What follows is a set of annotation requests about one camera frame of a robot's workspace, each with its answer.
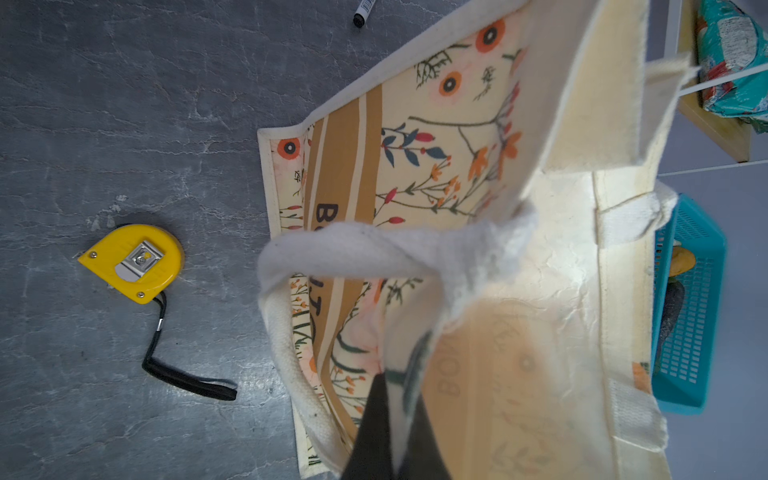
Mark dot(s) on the white two-tier wooden shelf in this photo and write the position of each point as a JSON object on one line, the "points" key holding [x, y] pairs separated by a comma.
{"points": [[700, 141]]}

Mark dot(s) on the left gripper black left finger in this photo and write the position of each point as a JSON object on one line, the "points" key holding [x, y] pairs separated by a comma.
{"points": [[371, 457]]}

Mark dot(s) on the yellow mango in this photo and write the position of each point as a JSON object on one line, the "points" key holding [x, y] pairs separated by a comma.
{"points": [[682, 260]]}

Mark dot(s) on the dark cucumber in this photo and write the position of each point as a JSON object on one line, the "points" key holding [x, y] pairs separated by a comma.
{"points": [[673, 304]]}

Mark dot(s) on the black white marker pen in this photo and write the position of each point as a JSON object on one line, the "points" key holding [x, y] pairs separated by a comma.
{"points": [[362, 12]]}

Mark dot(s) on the cream floral tote bag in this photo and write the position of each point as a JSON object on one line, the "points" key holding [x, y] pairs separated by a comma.
{"points": [[473, 218]]}

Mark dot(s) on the teal snack bag lower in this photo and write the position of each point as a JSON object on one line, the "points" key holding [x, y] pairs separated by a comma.
{"points": [[729, 41]]}

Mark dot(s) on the teal plastic basket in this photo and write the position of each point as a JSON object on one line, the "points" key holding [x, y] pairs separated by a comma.
{"points": [[680, 379]]}

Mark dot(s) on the yellow tape measure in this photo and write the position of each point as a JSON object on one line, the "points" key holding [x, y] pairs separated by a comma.
{"points": [[140, 261]]}

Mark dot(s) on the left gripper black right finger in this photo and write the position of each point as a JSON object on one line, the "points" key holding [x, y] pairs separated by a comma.
{"points": [[422, 459]]}

